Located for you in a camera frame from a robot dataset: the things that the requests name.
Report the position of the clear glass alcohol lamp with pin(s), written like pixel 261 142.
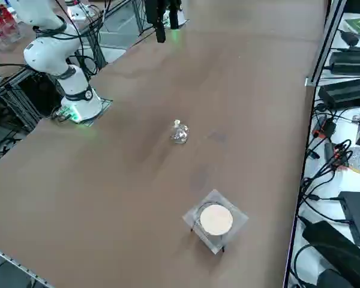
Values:
pixel 179 134

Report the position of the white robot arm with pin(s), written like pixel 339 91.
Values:
pixel 182 16
pixel 48 57

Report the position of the white power strip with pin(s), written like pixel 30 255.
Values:
pixel 78 12

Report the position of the clear box with red items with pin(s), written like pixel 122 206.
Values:
pixel 0 30

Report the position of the small black adapter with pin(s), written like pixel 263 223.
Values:
pixel 349 37

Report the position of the long black power brick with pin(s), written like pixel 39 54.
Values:
pixel 351 63
pixel 345 91

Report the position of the black hub with red ports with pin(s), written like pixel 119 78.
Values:
pixel 325 129

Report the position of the flat black box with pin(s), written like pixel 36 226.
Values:
pixel 358 214

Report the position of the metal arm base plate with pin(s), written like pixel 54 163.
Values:
pixel 104 105

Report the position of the black metal frame rack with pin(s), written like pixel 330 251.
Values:
pixel 36 88

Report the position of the silver aluminium frame post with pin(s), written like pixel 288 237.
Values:
pixel 325 42

